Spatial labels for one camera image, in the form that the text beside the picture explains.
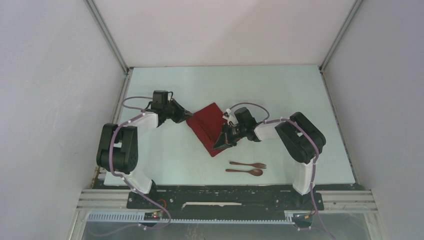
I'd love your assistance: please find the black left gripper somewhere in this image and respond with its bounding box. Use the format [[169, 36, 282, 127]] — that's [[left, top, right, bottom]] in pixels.
[[163, 98, 194, 124]]

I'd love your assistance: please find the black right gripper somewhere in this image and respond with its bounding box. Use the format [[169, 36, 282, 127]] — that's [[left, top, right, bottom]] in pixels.
[[213, 122, 247, 150]]

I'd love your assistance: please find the red cloth napkin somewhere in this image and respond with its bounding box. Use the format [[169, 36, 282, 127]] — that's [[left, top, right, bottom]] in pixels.
[[185, 102, 227, 157]]

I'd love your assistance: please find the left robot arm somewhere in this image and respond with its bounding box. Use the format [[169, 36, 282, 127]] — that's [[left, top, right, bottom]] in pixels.
[[96, 90, 193, 208]]

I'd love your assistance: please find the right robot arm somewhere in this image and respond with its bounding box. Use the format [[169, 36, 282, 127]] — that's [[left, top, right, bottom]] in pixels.
[[212, 107, 327, 209]]

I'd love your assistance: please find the brown wooden fork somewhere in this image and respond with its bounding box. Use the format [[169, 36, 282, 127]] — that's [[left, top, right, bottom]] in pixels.
[[229, 161, 267, 169]]

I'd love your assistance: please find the brown wooden spoon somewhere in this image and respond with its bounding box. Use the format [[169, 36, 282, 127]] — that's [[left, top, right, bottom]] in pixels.
[[225, 168, 264, 177]]

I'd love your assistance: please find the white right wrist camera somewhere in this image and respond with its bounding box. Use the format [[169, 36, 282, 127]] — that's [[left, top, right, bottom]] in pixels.
[[222, 108, 238, 125]]

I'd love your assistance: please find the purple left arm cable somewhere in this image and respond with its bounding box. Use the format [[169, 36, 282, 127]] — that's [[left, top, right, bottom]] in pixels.
[[108, 96, 172, 231]]

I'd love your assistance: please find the left aluminium frame post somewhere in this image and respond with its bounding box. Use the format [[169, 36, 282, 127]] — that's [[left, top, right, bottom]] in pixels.
[[83, 0, 130, 75]]

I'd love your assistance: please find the aluminium frame post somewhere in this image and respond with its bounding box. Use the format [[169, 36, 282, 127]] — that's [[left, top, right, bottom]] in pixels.
[[83, 0, 130, 75], [319, 0, 365, 73]]

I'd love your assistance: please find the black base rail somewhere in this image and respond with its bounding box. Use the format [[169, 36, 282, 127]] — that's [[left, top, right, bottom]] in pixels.
[[79, 184, 379, 226]]

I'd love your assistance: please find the right aluminium frame post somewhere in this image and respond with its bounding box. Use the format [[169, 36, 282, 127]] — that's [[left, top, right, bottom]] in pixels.
[[319, 0, 365, 73]]

